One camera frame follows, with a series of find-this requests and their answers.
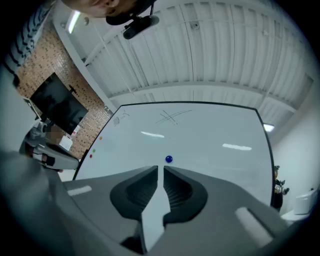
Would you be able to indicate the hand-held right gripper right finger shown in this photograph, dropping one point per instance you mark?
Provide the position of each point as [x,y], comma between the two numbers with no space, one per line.
[212,212]

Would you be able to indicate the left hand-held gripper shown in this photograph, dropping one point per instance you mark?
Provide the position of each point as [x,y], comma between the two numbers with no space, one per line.
[33,147]

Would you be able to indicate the person's head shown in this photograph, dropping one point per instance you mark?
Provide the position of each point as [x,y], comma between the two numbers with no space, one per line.
[100,7]

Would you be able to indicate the blue round magnet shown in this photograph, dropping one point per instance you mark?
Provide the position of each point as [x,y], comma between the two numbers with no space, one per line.
[169,159]

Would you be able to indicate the white appliance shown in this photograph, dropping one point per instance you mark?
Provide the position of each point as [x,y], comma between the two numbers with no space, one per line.
[303,203]

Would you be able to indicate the large whiteboard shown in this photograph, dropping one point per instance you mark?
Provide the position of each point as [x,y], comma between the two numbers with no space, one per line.
[200,130]

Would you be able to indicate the black head camera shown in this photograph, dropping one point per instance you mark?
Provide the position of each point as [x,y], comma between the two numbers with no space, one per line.
[140,26]

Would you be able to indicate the ceiling smoke detector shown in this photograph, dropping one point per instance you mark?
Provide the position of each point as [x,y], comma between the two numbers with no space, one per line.
[195,25]

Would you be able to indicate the black wall screen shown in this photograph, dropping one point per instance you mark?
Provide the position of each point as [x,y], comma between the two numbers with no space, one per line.
[60,105]

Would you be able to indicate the striped white shirt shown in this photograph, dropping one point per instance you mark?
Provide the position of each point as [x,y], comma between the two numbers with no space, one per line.
[25,42]

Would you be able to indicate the white box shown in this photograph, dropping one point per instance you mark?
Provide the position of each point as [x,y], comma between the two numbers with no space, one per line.
[65,143]

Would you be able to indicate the square ceiling light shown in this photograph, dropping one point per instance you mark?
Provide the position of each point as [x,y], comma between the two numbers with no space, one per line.
[268,127]

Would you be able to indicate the long ceiling light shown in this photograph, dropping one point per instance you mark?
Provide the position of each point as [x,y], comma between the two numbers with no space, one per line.
[74,21]

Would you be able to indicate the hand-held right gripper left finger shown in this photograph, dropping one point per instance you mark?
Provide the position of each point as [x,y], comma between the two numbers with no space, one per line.
[100,197]

